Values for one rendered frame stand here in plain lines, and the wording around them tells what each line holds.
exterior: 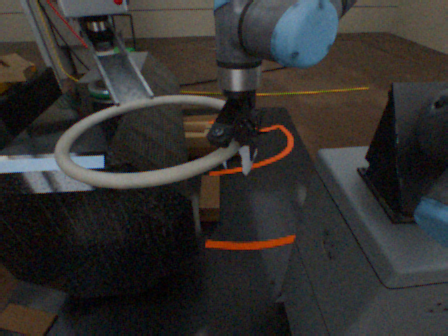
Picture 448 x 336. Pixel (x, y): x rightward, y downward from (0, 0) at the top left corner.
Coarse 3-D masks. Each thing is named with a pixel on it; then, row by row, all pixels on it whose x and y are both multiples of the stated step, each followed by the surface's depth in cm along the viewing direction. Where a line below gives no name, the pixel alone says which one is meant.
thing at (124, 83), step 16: (80, 32) 105; (112, 32) 107; (96, 64) 96; (112, 64) 100; (128, 64) 100; (112, 80) 94; (128, 80) 95; (144, 80) 90; (112, 96) 83; (128, 96) 90; (144, 96) 91; (128, 112) 86
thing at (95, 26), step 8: (96, 24) 100; (104, 24) 102; (88, 32) 102; (96, 32) 101; (104, 32) 102; (96, 40) 103; (104, 40) 103; (96, 48) 105; (104, 48) 105; (112, 48) 108
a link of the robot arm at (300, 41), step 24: (264, 0) 39; (288, 0) 36; (312, 0) 33; (336, 0) 36; (240, 24) 41; (264, 24) 37; (288, 24) 34; (312, 24) 34; (336, 24) 37; (264, 48) 39; (288, 48) 36; (312, 48) 37
